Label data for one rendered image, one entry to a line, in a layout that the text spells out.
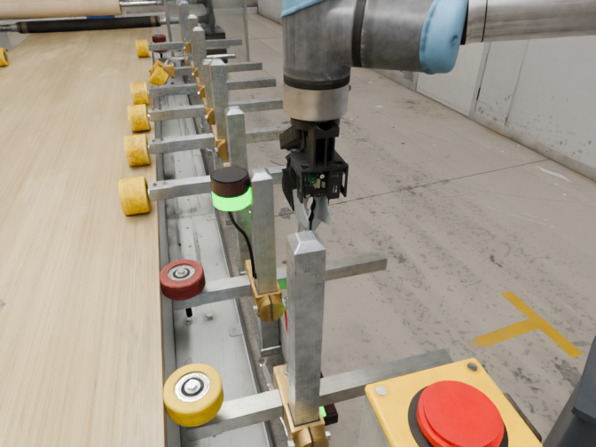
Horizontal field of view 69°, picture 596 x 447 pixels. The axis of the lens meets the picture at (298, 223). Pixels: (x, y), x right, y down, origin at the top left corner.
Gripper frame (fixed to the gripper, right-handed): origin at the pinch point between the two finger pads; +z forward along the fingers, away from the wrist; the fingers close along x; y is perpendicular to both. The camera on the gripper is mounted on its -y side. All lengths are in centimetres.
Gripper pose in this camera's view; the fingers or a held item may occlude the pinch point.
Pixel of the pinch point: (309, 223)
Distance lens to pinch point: 74.6
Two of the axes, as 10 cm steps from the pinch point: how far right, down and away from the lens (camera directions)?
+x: 9.6, -1.5, 2.3
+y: 2.7, 5.4, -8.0
